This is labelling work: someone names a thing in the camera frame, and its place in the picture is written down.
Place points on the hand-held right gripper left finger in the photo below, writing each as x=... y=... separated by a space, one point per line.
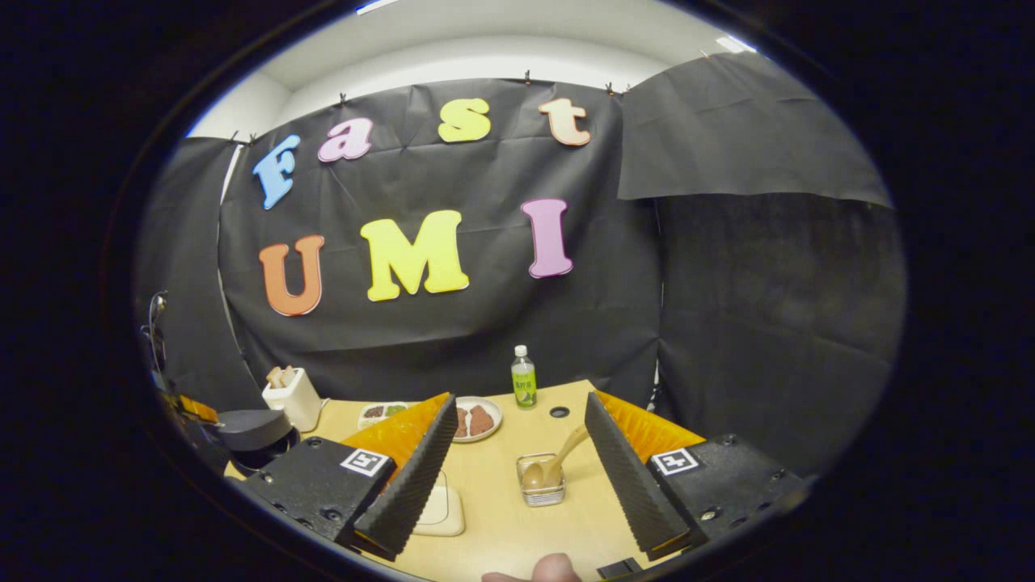
x=412 y=485

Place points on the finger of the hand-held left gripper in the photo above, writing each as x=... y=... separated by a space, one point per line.
x=200 y=411

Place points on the white toaster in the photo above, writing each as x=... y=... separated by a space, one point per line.
x=295 y=404

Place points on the brown toast slice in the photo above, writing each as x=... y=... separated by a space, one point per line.
x=274 y=377
x=288 y=375

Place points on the wooden spoon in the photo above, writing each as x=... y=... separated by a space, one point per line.
x=538 y=475

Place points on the clear chopstick holder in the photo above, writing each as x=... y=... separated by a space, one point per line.
x=554 y=495

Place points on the cream tray of rice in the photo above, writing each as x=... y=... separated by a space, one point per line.
x=443 y=509

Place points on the green label drink bottle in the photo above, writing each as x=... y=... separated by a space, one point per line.
x=524 y=384

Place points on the black rice cooker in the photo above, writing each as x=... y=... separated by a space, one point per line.
x=251 y=428

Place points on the brown meat piece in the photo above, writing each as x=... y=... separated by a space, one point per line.
x=462 y=423
x=482 y=420

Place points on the white round plate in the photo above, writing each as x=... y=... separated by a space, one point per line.
x=489 y=440

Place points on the black backdrop cloth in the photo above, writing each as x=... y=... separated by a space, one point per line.
x=728 y=323

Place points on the white divided grain dish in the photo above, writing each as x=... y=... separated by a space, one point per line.
x=380 y=415

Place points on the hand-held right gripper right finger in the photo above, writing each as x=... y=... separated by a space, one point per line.
x=631 y=485

